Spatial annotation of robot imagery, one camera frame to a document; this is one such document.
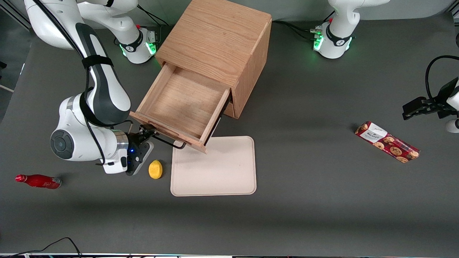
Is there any black wire drawer handle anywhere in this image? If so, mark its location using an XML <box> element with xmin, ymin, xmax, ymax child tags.
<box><xmin>139</xmin><ymin>124</ymin><xmax>187</xmax><ymax>149</ymax></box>

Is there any wooden drawer cabinet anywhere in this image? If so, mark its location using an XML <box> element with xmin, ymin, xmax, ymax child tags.
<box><xmin>155</xmin><ymin>0</ymin><xmax>272</xmax><ymax>119</ymax></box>

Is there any beige plastic tray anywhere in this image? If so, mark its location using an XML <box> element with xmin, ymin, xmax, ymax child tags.
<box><xmin>170</xmin><ymin>136</ymin><xmax>257</xmax><ymax>197</ymax></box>

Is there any red cookie box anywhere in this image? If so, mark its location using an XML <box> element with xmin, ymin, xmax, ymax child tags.
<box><xmin>354</xmin><ymin>121</ymin><xmax>420</xmax><ymax>164</ymax></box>

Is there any black cable at table edge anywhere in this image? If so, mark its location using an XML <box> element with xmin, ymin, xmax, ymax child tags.
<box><xmin>0</xmin><ymin>237</ymin><xmax>82</xmax><ymax>257</ymax></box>

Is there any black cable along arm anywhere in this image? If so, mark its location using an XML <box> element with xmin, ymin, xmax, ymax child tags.
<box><xmin>34</xmin><ymin>0</ymin><xmax>133</xmax><ymax>167</ymax></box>

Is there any yellow lemon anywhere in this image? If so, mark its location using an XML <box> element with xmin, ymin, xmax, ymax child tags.
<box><xmin>148</xmin><ymin>160</ymin><xmax>163</xmax><ymax>180</ymax></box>

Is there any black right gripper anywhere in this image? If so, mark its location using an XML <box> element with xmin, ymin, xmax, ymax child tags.
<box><xmin>126</xmin><ymin>124</ymin><xmax>158</xmax><ymax>176</ymax></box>

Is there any black looped gripper cable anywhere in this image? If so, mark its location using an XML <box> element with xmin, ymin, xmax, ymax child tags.
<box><xmin>425</xmin><ymin>55</ymin><xmax>459</xmax><ymax>101</ymax></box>

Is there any red bottle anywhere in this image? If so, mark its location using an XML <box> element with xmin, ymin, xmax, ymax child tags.
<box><xmin>15</xmin><ymin>174</ymin><xmax>62</xmax><ymax>190</ymax></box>

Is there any aluminium frame rail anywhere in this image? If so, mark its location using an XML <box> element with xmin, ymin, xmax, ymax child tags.
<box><xmin>5</xmin><ymin>0</ymin><xmax>36</xmax><ymax>29</ymax></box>

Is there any black base cable bundle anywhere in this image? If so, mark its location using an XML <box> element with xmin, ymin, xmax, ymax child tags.
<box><xmin>272</xmin><ymin>20</ymin><xmax>323</xmax><ymax>40</ymax></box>

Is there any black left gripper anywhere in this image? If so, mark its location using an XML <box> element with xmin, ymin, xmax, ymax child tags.
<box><xmin>402</xmin><ymin>89</ymin><xmax>453</xmax><ymax>120</ymax></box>

